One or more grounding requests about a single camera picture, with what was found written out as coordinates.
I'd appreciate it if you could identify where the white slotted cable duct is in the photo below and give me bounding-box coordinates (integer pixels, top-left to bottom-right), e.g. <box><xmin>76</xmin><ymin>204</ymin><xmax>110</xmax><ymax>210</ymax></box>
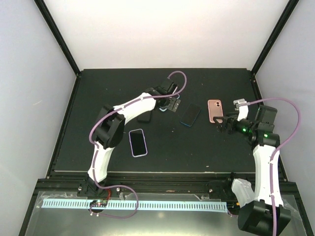
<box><xmin>41</xmin><ymin>199</ymin><xmax>228</xmax><ymax>213</ymax></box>

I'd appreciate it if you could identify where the phone in lilac case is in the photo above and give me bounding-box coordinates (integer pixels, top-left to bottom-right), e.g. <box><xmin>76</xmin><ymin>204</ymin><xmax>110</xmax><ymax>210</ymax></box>
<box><xmin>128</xmin><ymin>129</ymin><xmax>148</xmax><ymax>157</ymax></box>

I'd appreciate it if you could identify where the left black frame post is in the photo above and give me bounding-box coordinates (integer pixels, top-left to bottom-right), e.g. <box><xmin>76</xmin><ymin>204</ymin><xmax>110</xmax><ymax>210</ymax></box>
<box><xmin>34</xmin><ymin>0</ymin><xmax>81</xmax><ymax>77</ymax></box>

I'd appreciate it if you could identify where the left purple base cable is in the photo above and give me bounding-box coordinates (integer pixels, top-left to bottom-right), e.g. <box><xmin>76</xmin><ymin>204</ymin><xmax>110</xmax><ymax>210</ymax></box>
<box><xmin>88</xmin><ymin>184</ymin><xmax>140</xmax><ymax>219</ymax></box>

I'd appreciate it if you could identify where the small circuit board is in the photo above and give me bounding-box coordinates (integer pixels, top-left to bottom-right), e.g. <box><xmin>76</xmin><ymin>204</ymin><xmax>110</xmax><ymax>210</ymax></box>
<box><xmin>90</xmin><ymin>200</ymin><xmax>108</xmax><ymax>208</ymax></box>
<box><xmin>227</xmin><ymin>202</ymin><xmax>240</xmax><ymax>209</ymax></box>

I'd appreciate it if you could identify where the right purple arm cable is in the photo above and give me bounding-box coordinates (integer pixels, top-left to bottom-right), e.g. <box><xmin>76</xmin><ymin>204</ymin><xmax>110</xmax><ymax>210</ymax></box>
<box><xmin>243</xmin><ymin>97</ymin><xmax>302</xmax><ymax>236</ymax></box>

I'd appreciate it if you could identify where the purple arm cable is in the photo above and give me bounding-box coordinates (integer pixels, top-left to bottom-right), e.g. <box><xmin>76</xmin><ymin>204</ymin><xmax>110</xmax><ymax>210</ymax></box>
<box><xmin>243</xmin><ymin>97</ymin><xmax>302</xmax><ymax>236</ymax></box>
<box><xmin>88</xmin><ymin>70</ymin><xmax>188</xmax><ymax>190</ymax></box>

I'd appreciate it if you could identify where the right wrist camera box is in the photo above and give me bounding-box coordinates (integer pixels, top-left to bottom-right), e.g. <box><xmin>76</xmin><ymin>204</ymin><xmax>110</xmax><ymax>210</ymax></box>
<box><xmin>233</xmin><ymin>98</ymin><xmax>249</xmax><ymax>121</ymax></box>

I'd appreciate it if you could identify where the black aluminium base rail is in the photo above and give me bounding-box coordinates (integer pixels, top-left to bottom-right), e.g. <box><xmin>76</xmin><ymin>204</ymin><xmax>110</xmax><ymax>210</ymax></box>
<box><xmin>46</xmin><ymin>171</ymin><xmax>296</xmax><ymax>200</ymax></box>

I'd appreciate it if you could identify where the pink phone case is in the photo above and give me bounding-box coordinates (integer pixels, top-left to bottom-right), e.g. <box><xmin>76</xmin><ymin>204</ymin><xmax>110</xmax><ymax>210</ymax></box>
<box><xmin>207</xmin><ymin>99</ymin><xmax>223</xmax><ymax>123</ymax></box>

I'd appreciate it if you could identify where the black frame post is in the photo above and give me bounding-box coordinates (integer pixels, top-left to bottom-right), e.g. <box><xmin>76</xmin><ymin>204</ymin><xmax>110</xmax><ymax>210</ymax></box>
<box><xmin>34</xmin><ymin>0</ymin><xmax>81</xmax><ymax>77</ymax></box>
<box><xmin>251</xmin><ymin>0</ymin><xmax>299</xmax><ymax>76</ymax></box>

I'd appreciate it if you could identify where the phone in black case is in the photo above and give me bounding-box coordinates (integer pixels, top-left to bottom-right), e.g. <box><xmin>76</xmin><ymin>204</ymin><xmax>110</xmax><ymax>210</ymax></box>
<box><xmin>137</xmin><ymin>111</ymin><xmax>152</xmax><ymax>123</ymax></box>

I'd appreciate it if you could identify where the right black frame post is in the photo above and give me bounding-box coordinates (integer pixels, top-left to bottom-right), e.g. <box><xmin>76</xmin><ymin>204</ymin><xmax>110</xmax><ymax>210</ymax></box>
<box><xmin>251</xmin><ymin>0</ymin><xmax>299</xmax><ymax>76</ymax></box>

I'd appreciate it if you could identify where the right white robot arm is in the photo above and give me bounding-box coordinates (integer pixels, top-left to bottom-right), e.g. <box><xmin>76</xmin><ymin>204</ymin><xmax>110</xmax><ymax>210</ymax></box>
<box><xmin>212</xmin><ymin>105</ymin><xmax>291</xmax><ymax>236</ymax></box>

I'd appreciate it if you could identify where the left small circuit board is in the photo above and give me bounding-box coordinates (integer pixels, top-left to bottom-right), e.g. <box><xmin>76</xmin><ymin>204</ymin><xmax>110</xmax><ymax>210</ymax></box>
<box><xmin>90</xmin><ymin>200</ymin><xmax>108</xmax><ymax>208</ymax></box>

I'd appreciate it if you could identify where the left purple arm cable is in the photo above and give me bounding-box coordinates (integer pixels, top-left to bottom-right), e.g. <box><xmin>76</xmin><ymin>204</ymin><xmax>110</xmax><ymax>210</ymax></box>
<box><xmin>88</xmin><ymin>70</ymin><xmax>188</xmax><ymax>190</ymax></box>

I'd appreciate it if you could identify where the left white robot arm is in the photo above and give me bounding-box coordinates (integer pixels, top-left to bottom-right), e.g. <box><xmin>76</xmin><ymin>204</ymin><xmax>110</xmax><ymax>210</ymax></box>
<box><xmin>87</xmin><ymin>77</ymin><xmax>187</xmax><ymax>196</ymax></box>

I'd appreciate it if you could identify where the right small circuit board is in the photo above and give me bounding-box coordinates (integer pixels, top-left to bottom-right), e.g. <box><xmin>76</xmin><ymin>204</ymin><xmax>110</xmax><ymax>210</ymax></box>
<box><xmin>227</xmin><ymin>202</ymin><xmax>240</xmax><ymax>209</ymax></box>

